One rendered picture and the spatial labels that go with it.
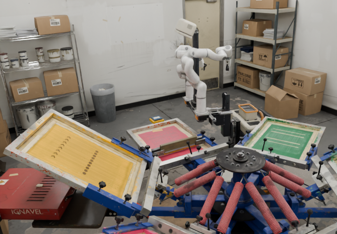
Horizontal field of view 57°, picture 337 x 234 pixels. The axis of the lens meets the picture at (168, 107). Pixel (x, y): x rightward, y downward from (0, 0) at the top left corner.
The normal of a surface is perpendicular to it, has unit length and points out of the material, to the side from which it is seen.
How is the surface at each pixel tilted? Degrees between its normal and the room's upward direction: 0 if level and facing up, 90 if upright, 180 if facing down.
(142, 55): 90
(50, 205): 0
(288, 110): 90
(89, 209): 0
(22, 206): 0
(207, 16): 90
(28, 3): 90
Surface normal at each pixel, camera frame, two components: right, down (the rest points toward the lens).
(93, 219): -0.05, -0.93
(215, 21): 0.43, 0.30
